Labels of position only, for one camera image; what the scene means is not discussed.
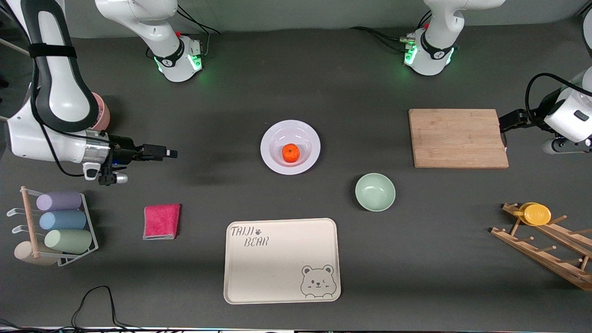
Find pink folded cloth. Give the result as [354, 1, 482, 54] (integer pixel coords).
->
[143, 203, 181, 241]

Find blue cup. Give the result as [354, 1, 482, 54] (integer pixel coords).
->
[39, 210, 87, 231]

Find black floor cable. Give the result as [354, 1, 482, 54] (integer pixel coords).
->
[72, 285, 144, 330]

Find orange fruit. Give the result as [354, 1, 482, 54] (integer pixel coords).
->
[282, 143, 301, 164]

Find white round plate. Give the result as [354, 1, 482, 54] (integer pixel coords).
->
[260, 120, 321, 175]

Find purple cup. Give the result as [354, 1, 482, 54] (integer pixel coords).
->
[36, 191, 83, 211]

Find pink bowl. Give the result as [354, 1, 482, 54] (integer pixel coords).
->
[90, 92, 111, 133]

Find black right base cables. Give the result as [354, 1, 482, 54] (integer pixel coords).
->
[173, 4, 222, 58]

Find beige cup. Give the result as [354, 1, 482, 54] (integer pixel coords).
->
[14, 241, 58, 266]

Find yellow cup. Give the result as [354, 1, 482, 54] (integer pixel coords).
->
[513, 203, 552, 226]

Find green cup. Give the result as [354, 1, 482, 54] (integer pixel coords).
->
[44, 229, 93, 254]

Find wooden cutting board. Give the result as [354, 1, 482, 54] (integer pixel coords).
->
[408, 109, 510, 169]

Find black left base cables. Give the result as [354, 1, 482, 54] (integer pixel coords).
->
[349, 12, 433, 54]

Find black base cables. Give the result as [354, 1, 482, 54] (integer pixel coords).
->
[349, 12, 433, 54]
[173, 4, 222, 58]

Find light green bowl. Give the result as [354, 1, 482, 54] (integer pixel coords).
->
[355, 173, 396, 212]

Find beige bear print tray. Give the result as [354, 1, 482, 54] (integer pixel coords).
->
[224, 218, 341, 305]

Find white wire cup rack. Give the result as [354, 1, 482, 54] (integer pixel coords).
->
[6, 186, 99, 267]

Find wooden peg drying rack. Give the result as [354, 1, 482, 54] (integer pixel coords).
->
[490, 203, 592, 291]

